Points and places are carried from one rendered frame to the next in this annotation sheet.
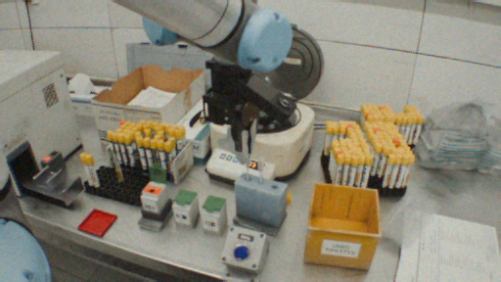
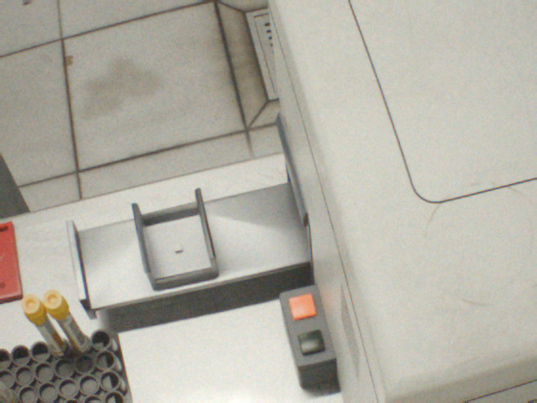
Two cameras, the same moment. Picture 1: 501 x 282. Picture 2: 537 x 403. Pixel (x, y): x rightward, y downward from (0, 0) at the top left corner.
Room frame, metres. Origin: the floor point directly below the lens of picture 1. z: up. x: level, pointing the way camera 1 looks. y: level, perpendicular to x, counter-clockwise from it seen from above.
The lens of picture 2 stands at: (1.01, 0.43, 1.67)
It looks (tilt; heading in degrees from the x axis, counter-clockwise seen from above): 62 degrees down; 158
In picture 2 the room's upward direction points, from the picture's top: 8 degrees counter-clockwise
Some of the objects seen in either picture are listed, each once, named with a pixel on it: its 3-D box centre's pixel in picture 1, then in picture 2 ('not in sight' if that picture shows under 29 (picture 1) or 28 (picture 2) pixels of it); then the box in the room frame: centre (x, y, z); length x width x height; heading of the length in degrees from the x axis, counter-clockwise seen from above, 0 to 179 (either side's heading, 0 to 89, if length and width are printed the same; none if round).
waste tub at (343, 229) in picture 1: (341, 225); not in sight; (0.50, -0.17, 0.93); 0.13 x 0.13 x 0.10; 78
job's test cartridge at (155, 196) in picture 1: (155, 201); not in sight; (0.58, 0.21, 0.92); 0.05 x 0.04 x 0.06; 164
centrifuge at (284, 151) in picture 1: (259, 136); not in sight; (0.83, -0.02, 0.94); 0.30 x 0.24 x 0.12; 154
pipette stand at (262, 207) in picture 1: (260, 202); not in sight; (0.58, -0.01, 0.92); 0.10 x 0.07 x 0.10; 65
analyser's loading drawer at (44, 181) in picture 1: (44, 179); (207, 238); (0.64, 0.52, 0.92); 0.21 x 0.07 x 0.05; 73
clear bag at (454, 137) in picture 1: (455, 127); not in sight; (0.83, -0.57, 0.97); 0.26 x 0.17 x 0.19; 87
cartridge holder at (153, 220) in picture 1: (157, 210); not in sight; (0.58, 0.21, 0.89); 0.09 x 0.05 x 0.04; 164
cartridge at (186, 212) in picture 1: (186, 209); not in sight; (0.57, 0.14, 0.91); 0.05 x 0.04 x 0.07; 163
